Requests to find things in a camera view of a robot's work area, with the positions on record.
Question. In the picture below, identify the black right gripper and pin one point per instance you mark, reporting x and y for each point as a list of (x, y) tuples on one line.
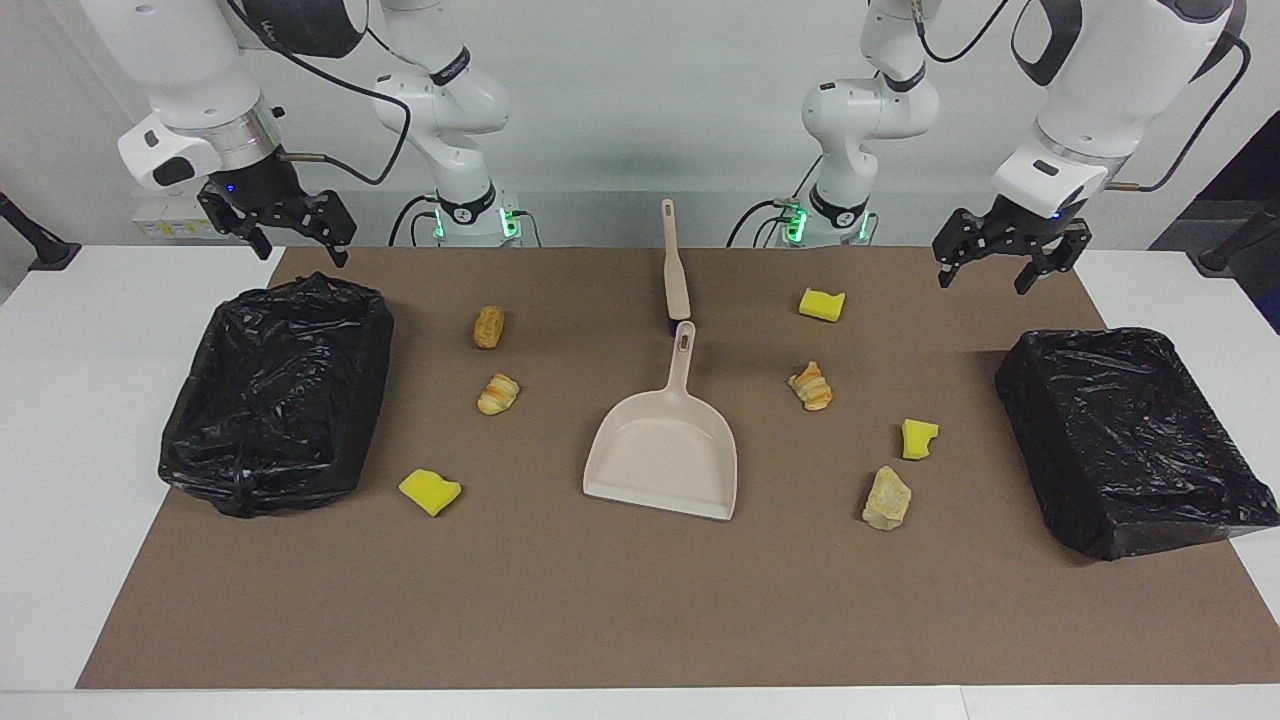
[(260, 195)]

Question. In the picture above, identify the open black bag-lined bin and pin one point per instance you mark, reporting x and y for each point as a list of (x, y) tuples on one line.
[(270, 400)]

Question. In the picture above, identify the tan puff pastry piece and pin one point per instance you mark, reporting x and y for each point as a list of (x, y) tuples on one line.
[(886, 498)]

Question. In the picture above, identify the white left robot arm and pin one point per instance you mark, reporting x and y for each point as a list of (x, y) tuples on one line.
[(1120, 80)]

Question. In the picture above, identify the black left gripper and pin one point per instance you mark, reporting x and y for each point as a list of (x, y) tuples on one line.
[(1020, 225)]

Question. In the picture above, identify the brown table mat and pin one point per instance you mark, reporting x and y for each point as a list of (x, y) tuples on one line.
[(600, 620)]

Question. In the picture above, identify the beige plastic dustpan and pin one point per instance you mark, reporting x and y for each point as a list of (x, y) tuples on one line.
[(660, 450)]

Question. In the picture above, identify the striped croissant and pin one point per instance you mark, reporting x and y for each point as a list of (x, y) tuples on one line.
[(811, 386), (498, 393)]

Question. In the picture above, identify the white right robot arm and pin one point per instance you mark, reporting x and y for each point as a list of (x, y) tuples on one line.
[(180, 60)]

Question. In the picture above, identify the black bag-wrapped bin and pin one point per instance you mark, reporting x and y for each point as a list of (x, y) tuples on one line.
[(1130, 440)]

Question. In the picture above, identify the yellow sponge piece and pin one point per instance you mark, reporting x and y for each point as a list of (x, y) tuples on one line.
[(430, 491), (917, 440), (821, 304)]

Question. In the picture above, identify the black stand foot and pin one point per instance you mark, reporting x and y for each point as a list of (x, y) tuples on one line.
[(1240, 235), (45, 252)]

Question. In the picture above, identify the brown oblong bread roll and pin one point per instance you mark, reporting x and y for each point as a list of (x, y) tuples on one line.
[(488, 327)]

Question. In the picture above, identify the beige brush with black bristles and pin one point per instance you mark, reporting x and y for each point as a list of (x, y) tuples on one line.
[(676, 280)]

